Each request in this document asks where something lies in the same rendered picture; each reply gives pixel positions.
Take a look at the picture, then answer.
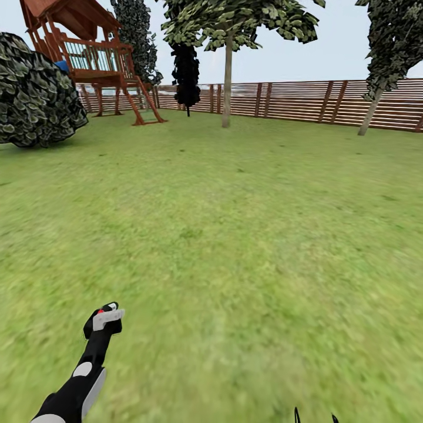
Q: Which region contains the pesticide atomizer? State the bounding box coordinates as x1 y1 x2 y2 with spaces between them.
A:
100 301 119 312

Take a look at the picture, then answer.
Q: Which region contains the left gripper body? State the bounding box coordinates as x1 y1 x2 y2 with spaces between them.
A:
83 319 122 348

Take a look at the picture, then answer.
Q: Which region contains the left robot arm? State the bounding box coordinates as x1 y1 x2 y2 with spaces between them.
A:
30 308 125 423

